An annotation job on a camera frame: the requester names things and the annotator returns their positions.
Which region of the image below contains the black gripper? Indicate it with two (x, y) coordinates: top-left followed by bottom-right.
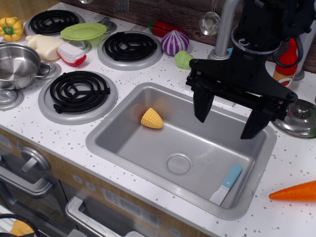
(187, 46), (298, 140)

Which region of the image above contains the red sauce bottle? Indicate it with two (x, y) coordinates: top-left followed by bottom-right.
(273, 38), (298, 88)

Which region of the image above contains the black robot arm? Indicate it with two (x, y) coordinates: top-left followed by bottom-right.
(187, 0), (316, 139)

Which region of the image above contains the grey toy sink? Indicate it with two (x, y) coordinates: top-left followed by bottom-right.
(86, 82), (277, 219)

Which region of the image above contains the grey toy faucet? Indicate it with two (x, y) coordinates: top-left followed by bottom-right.
(207, 0), (239, 60)

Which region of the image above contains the steel pot lid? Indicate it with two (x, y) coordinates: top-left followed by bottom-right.
(273, 99), (316, 139)

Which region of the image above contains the green toy lettuce piece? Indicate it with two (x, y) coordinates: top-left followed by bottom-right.
(174, 50), (194, 69)

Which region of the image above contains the yellow toy corn piece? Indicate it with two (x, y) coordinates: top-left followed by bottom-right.
(141, 108), (163, 129)

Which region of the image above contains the steel ladle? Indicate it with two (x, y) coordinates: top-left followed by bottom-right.
(199, 0), (221, 36)

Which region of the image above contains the purple toy onion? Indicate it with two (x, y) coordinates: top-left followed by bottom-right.
(161, 30), (190, 56)

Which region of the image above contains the red toy chili pepper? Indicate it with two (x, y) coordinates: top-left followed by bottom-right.
(147, 20), (186, 37)

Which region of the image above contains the orange toy carrot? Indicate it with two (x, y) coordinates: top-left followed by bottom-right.
(269, 180), (316, 202)

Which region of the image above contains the back right black burner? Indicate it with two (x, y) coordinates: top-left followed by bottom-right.
(97, 31), (163, 71)

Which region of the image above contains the black burner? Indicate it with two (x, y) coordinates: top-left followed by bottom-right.
(97, 31), (163, 71)
(24, 10), (85, 37)
(38, 71), (118, 125)

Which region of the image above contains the grey hanging spatula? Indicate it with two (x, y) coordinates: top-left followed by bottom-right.
(116, 0), (129, 13)

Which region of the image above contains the front right black burner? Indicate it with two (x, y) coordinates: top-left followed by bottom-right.
(38, 71), (118, 125)

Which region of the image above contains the green toy plate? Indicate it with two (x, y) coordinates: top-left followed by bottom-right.
(60, 23), (107, 40)

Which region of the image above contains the red white toy slice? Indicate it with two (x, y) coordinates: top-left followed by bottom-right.
(57, 43), (86, 67)

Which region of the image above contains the cream toy chicken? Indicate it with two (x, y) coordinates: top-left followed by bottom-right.
(26, 34), (65, 61)

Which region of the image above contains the back left black burner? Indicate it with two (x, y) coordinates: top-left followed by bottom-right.
(24, 10), (85, 37)

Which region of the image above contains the grey stove knob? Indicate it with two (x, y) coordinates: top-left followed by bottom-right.
(21, 146), (50, 174)

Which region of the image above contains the steel cooking pot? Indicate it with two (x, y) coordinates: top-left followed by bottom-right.
(0, 43), (51, 90)

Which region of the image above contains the front left grey burner base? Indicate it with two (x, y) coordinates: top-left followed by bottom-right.
(0, 90), (24, 111)

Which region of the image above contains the yellow toy bell pepper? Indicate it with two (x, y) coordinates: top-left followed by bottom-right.
(0, 17), (24, 41)

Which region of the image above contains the yellow object bottom left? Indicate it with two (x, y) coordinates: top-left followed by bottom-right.
(9, 220), (35, 237)

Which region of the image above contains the blue handled toy knife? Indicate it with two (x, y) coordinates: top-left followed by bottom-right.
(209, 164), (242, 206)

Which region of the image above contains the grey faucet side post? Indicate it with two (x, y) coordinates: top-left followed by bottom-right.
(293, 28), (316, 81)

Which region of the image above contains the grey lower drawer handle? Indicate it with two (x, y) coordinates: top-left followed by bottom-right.
(65, 196), (139, 237)

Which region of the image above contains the grey oven door handle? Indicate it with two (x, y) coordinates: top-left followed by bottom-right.
(0, 166), (54, 199)

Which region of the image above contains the black cable loop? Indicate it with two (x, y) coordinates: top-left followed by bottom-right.
(0, 213), (41, 237)

